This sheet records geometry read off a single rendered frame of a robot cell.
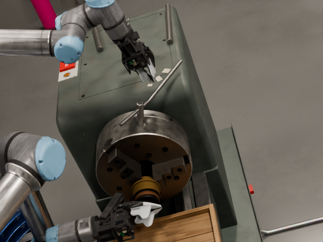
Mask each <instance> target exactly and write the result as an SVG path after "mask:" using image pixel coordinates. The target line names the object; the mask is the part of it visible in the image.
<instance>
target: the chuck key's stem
mask: <svg viewBox="0 0 323 242"><path fill-rule="evenodd" d="M136 104H137V109H140V112H138V113H137V120H138V123H139V125H138V126H140V127H142V126H143V125H144V124H143V120H144V104H143V102H142V101H138V102H137V103H136Z"/></svg>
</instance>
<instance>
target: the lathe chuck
mask: <svg viewBox="0 0 323 242"><path fill-rule="evenodd" d="M120 122H121V121H120ZM120 122H118V123H116V124H115V125H113V126H112V127H110V128H109V129H108V130H107V131H106V132H105V133H104V134H103V135H102V137H101V138H100V140H99V142H98V145H97V151H96V176H97V180H98V182H99V184H100V186H101V187H102V189H103V190H104V191H105V192H106V193H108V194H109V195H110V196H112V197H113V196H114V194H115V193H116V192H119V193H123V194H124V196H125V198H126V201H127V202H129V201H130V200H131V196H132V194H131V187H132V186H131V185H129V184H128V183H127V182H126V178H125V177H123V176H122V175H120V174H119V169H117V168H116V167H114V166H112V165H111V164H109V163H108V154H107V153H105V150H104V147H105V145H107V144H108V143H109V142H110V141H111V140H112V141H111V144H112V145H113V146H115V147H116V148H118V149H120V150H121V151H123V152H124V153H126V154H127V155H129V156H130V157H132V158H134V159H135V160H137V161H142V160H148V161H150V162H148V163H141V173H147V174H148V175H149V177H151V178H153V175H152V165H153V163H159V162H163V161H166V160H170V159H173V158H177V157H181V156H185V155H189V159H190V163H188V164H186V169H187V173H184V174H181V175H177V176H174V181H171V182H168V183H165V184H166V188H162V189H161V191H160V199H159V201H160V202H162V201H165V200H167V199H169V198H171V197H173V196H175V195H176V194H178V193H179V192H180V191H181V190H182V189H183V188H184V187H185V186H186V185H187V183H188V181H189V179H190V177H191V174H192V160H191V154H190V148H189V143H188V140H187V138H186V136H185V134H184V133H183V132H182V131H181V130H180V129H179V128H178V127H177V126H176V125H174V124H173V123H171V122H169V121H167V120H164V119H161V118H156V117H149V116H144V120H143V122H144V123H145V124H146V127H144V128H137V127H136V124H137V123H138V120H137V117H133V118H131V119H130V120H129V121H128V122H127V123H125V124H124V125H123V126H122V127H121V126H120V125H119V123H120Z"/></svg>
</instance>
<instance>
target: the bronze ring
mask: <svg viewBox="0 0 323 242"><path fill-rule="evenodd" d="M160 191H161V187H160V185H159V183H158V182H156V181H155V180H153V178H151V177H148V176H143V177H142V179H141V180H139V181H137V182H135V183H134V184H133V185H132V187H131V194H132V196H133V200H134V201H142V202H149V203H154V204H158V205H159V202H160V201H159V199H160Z"/></svg>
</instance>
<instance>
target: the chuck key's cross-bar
mask: <svg viewBox="0 0 323 242"><path fill-rule="evenodd" d="M181 63H182V60H179V61H178V63H177V64H176V65H175V66H174V67H173V69H172V70H171V71H170V72H169V73H168V75H167V76H166V77H165V79H164V80H163V81H162V82H161V83H160V85H159V86H158V87H157V88H156V90H155V91H154V92H153V93H152V95H151V96H150V97H149V98H148V99H147V101H145V102H144V103H143V104H144V107H145V106H146V105H147V104H149V103H150V102H151V101H152V100H153V98H154V97H155V96H156V95H157V93H158V92H159V91H160V90H161V88H162V87H163V86H164V85H165V83H166V82H167V81H168V80H169V78H170V77H171V76H172V75H173V73H174V72H175V71H176V70H177V68H178V67H179V66H180V65H181ZM138 112H140V109H136V110H135V111H133V112H132V113H131V114H130V115H129V116H127V117H126V118H125V119H124V120H123V121H121V122H120V123H119V125H120V126H121V127H122V126H123V125H124V124H125V123H127V122H128V121H129V120H130V119H131V118H132V117H134V116H135V115H136V114H137V113H138Z"/></svg>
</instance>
